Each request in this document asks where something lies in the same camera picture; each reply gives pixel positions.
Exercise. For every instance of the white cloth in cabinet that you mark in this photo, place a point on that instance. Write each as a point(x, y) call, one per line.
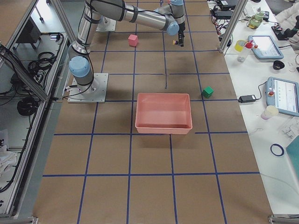
point(7, 158)

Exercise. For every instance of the far teach pendant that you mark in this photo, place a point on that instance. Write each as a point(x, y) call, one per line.
point(266, 47)

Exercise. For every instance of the yellow tape roll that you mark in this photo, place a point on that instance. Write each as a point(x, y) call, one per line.
point(239, 45)

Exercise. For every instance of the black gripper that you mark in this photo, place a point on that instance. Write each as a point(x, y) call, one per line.
point(181, 30)

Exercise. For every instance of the aluminium frame post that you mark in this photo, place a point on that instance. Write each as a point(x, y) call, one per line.
point(232, 24)

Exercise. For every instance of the black power adapter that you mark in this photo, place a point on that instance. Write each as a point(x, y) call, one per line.
point(247, 99)

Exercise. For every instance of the teach pendant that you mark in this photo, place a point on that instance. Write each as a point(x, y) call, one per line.
point(283, 94)
point(266, 47)

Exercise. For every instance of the pink cube near arms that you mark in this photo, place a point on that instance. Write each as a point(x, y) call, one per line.
point(133, 40)

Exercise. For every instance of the green lidded jar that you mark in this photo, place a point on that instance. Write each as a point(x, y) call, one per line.
point(256, 20)

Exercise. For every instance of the near teach pendant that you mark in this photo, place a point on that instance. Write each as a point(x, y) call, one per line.
point(283, 94)

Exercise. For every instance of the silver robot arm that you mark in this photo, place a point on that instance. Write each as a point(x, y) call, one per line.
point(170, 17)

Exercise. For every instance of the pink plastic bin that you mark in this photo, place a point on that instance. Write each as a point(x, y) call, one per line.
point(163, 113)

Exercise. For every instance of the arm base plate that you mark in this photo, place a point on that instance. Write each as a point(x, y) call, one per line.
point(96, 93)
point(106, 25)

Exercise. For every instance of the green cube near bin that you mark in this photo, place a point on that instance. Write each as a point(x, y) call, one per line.
point(207, 92)

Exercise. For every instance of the clear squeeze bottle red cap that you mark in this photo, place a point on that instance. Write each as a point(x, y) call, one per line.
point(245, 51)

